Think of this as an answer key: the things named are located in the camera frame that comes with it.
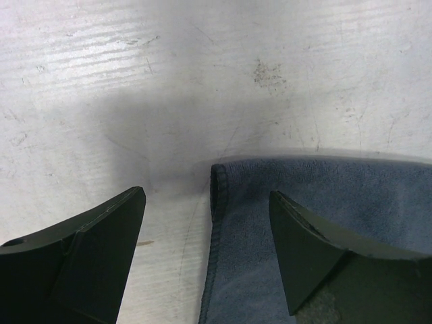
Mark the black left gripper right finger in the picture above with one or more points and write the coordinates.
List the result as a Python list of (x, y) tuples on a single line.
[(333, 275)]

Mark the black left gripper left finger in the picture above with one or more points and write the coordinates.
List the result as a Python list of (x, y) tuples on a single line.
[(74, 271)]

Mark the grey towel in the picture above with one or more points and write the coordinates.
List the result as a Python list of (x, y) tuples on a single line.
[(385, 200)]

